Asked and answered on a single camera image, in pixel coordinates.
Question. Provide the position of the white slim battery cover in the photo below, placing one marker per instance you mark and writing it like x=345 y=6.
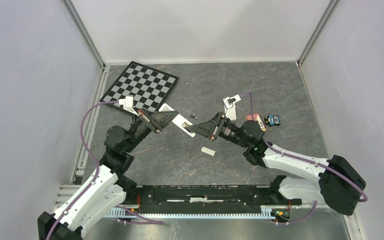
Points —
x=208 y=151

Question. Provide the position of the white slim remote control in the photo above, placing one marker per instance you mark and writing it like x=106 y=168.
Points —
x=178 y=120

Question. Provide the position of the white cable duct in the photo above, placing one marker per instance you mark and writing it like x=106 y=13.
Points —
x=264 y=214

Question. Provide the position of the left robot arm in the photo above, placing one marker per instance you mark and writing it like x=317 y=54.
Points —
x=107 y=187

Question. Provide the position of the blue owl figurine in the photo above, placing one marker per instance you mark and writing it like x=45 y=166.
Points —
x=272 y=120

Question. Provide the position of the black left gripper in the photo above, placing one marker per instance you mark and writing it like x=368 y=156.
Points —
x=160 y=120

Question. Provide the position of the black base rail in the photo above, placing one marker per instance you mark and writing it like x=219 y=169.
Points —
x=207 y=199

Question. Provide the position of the black silver battery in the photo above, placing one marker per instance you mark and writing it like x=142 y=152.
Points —
x=186 y=125

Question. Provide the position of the black grey battery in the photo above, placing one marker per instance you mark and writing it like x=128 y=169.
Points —
x=193 y=116

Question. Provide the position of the red playing card box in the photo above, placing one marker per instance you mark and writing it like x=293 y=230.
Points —
x=256 y=117

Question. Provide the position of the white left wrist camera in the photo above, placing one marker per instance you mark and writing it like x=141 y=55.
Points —
x=127 y=104

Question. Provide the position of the black white chessboard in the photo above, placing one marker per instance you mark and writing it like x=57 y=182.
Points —
x=148 y=86

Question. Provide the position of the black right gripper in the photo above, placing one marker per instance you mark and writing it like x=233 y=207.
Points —
x=208 y=129

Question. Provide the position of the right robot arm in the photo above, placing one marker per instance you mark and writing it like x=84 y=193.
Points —
x=332 y=181

